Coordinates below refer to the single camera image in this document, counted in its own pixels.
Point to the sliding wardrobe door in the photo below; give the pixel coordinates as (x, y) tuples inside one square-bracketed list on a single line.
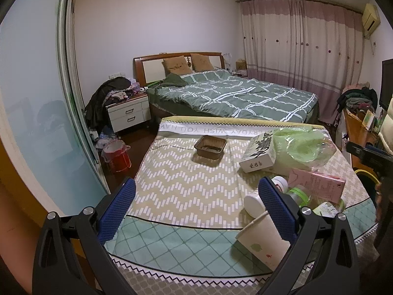
[(36, 127)]

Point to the red bucket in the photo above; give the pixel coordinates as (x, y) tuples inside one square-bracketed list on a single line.
[(115, 154)]

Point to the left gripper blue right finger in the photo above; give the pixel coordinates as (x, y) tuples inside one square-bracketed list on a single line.
[(322, 257)]

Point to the left brown pillow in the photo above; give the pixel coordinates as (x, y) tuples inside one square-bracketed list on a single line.
[(177, 66)]

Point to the right brown pillow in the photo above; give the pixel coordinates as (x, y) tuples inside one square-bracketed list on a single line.
[(201, 63)]

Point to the patterned beige tablecloth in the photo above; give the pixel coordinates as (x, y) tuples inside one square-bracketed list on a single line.
[(179, 235)]

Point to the white floral carton box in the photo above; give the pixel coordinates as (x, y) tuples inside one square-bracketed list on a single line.
[(259, 154)]

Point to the small far bedside box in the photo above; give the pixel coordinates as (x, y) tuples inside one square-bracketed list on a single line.
[(241, 66)]

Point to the beige air conditioner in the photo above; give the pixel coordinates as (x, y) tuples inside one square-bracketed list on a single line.
[(370, 20)]

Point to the green plastic bag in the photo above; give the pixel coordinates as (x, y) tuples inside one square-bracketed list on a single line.
[(304, 148)]

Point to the clothes pile on desk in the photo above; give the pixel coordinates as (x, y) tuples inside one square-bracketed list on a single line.
[(358, 98)]

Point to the white paper cup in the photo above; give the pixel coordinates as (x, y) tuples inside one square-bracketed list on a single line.
[(263, 240)]

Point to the brown plastic food tray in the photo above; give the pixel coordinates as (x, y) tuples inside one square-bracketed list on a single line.
[(210, 147)]

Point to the pink white curtain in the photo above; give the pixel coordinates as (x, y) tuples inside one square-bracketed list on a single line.
[(309, 45)]

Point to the clear bottle green cap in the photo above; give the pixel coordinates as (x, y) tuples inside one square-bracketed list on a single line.
[(319, 206)]

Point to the cream puffer jacket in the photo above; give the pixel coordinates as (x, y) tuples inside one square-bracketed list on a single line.
[(386, 131)]

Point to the green plaid duvet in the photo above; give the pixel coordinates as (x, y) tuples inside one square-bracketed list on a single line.
[(217, 93)]

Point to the white bedside nightstand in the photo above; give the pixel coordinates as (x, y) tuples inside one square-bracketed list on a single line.
[(129, 113)]

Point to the brown pillow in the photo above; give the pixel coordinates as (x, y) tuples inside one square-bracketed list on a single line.
[(177, 66), (201, 63)]

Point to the wooden bed with headboard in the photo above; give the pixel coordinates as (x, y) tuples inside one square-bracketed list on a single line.
[(149, 69)]

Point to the yellow rim trash bin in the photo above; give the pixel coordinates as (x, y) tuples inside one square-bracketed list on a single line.
[(367, 178)]

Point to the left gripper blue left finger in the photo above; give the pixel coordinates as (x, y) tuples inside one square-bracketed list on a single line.
[(56, 268)]

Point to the white supplement bottle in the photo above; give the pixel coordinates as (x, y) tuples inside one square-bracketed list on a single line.
[(253, 203)]

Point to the dark clothes pile on nightstand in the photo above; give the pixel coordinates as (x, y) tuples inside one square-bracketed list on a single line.
[(95, 112)]

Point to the pink strawberry milk carton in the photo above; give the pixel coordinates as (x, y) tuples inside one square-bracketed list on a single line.
[(326, 187)]

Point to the black television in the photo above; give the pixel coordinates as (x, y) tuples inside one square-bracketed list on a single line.
[(386, 84)]

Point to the wooden desk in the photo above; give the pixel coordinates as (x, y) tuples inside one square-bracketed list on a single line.
[(359, 135)]

